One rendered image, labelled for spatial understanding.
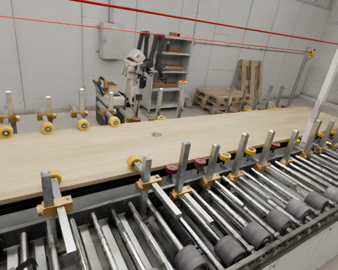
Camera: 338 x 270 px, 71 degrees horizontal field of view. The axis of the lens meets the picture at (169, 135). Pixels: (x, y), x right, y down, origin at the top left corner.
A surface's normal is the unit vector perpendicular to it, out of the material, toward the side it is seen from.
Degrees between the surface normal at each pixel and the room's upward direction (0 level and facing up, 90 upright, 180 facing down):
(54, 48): 90
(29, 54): 90
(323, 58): 90
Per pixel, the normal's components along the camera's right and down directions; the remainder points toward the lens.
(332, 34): -0.85, 0.12
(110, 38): 0.52, 0.41
